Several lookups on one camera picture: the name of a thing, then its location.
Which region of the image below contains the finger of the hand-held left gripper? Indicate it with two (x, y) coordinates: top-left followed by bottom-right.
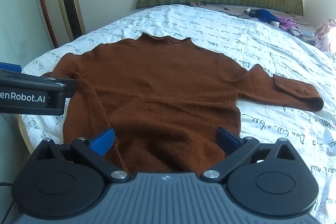
(0, 62), (22, 74)
(0, 69), (78, 111)

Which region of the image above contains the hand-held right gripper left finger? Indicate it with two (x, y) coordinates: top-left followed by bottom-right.
(35, 128), (131, 183)

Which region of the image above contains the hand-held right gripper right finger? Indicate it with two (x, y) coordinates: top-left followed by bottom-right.
(201, 127), (297, 183)

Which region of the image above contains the brown knit sweater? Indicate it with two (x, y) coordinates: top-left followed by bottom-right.
(42, 32), (324, 174)

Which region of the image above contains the pink clothes pile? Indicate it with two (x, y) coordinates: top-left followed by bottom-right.
(315, 19), (336, 52)

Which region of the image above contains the white script printed bed sheet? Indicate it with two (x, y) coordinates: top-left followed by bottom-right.
(17, 4), (336, 224)

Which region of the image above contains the blue cloth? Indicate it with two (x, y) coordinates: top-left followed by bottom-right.
(253, 9), (280, 23)

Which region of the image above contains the purple cloth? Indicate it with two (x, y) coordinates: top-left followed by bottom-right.
(277, 16), (299, 31)

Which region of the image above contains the black cable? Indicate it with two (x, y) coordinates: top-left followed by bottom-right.
(198, 2), (254, 20)

